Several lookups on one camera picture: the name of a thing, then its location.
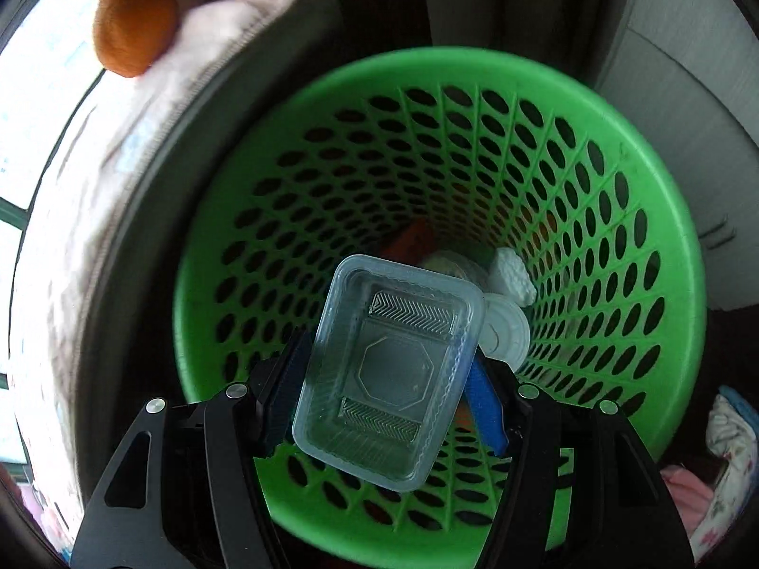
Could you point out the green plastic mesh basket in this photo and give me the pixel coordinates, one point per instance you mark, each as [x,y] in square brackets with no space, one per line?
[593,189]

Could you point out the round clear plastic pudding cup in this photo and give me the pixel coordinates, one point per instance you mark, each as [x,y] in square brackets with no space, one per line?
[504,332]

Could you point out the orange snack wrapper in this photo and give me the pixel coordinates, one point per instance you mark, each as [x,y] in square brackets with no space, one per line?
[412,243]

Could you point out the plain pink cloth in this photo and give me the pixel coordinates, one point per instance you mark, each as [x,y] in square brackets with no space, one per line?
[685,489]

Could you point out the white tissue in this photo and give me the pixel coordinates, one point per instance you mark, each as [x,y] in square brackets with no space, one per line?
[511,275]

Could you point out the bumpy orange citrus fruit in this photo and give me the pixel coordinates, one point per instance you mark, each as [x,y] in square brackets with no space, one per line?
[133,23]

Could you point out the white floral cloth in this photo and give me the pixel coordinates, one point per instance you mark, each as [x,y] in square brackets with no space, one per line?
[732,456]

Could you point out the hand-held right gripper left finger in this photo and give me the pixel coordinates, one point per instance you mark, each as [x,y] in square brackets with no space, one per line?
[278,403]

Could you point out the dark green window frame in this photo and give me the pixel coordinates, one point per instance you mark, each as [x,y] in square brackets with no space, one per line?
[9,213]

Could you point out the pink flower-print blanket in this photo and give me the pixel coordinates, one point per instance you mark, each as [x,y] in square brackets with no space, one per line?
[89,219]

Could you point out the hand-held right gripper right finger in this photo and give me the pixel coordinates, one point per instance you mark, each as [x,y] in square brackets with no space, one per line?
[486,409]

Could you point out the clear rectangular plastic tray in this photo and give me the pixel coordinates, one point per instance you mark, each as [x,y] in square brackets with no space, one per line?
[391,367]

